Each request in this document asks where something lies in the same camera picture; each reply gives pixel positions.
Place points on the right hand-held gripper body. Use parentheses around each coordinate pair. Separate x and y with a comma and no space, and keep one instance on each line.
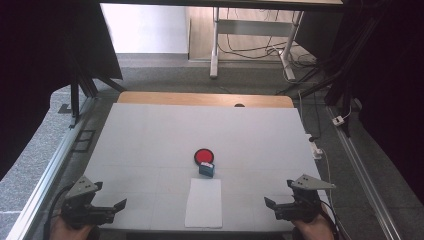
(303,206)

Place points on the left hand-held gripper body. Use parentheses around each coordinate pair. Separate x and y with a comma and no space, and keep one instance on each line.
(80,206)

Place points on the white paper sheet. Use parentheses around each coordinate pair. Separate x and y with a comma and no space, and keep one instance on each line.
(204,205)

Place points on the blue stamp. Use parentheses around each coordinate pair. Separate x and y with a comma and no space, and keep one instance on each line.
(207,170)

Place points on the red ink pad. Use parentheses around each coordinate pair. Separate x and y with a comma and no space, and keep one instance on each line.
(204,155)

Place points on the person's right hand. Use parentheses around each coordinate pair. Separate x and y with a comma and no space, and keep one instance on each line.
(315,230)

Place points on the person's left hand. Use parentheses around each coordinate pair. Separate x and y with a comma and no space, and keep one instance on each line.
(68,232)

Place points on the white power strip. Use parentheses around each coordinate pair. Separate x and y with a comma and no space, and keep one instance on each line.
(315,148)

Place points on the white adapter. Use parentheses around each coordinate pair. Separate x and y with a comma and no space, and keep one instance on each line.
(338,120)

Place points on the black metal stand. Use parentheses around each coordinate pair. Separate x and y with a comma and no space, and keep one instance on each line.
(75,96)
(336,73)

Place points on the wooden table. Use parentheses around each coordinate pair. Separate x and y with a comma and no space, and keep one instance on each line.
(186,99)

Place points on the black curtain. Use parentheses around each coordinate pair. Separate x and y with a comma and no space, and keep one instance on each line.
(36,60)
(393,83)

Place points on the aluminium rail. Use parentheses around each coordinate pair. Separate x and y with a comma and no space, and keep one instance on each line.
(43,180)
(360,180)

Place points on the white desk frame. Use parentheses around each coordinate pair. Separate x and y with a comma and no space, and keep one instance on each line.
(253,27)

